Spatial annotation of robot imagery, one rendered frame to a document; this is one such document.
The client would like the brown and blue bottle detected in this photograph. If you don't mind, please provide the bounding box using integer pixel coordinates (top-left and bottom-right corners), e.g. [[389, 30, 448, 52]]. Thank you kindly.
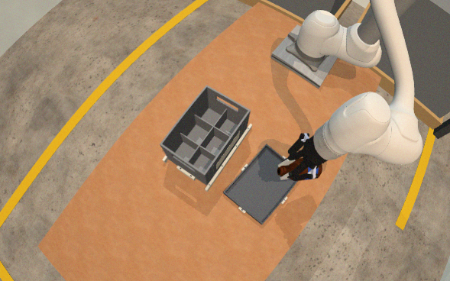
[[278, 158, 322, 178]]

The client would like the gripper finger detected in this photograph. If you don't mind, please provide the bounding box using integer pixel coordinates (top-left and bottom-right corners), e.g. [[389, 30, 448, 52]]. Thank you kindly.
[[280, 157, 318, 181], [278, 133, 309, 167]]

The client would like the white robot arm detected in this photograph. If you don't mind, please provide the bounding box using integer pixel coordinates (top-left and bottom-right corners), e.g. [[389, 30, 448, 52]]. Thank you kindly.
[[286, 0, 422, 165]]

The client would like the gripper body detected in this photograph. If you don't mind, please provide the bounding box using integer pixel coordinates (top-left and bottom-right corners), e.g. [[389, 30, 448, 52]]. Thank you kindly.
[[302, 135, 327, 170]]

